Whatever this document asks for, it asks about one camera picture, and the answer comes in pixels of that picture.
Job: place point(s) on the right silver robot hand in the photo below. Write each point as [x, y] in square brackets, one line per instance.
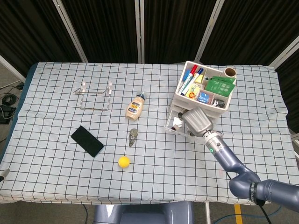
[198, 123]

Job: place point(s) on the white desk organizer with drawers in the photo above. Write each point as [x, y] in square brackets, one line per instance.
[198, 103]

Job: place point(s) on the blue plastic packet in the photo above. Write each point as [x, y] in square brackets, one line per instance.
[203, 97]

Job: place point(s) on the black binder clip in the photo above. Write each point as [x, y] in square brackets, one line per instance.
[218, 103]

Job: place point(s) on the yellow snack packet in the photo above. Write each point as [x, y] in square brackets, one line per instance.
[194, 92]

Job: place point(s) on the green tea packet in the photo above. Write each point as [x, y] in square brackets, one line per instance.
[227, 79]
[219, 88]

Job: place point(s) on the blue cap whiteboard marker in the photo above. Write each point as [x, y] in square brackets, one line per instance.
[192, 81]

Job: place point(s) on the yellow paper block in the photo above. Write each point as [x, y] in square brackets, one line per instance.
[199, 79]

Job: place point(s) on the red cap whiteboard marker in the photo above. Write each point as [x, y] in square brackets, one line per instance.
[188, 79]

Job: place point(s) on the blue rectangular block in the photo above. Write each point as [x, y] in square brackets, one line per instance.
[186, 76]

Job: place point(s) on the brown cardboard tube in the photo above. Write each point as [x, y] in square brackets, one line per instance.
[230, 72]

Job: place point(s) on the beige mayonnaise squeeze bottle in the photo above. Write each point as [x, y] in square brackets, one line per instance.
[134, 108]

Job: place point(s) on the blue checked tablecloth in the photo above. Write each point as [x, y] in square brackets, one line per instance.
[140, 168]

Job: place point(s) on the yellow foam ball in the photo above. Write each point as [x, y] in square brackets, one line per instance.
[123, 161]

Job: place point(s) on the white table leg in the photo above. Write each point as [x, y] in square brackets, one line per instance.
[208, 213]

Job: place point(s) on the grey-blue robot torso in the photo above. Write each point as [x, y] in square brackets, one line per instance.
[140, 214]

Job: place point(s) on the black smartphone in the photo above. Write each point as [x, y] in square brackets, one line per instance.
[87, 141]

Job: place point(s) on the black folding screen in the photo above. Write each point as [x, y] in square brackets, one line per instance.
[105, 30]

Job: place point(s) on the black power adapter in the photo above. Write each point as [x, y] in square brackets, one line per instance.
[5, 115]

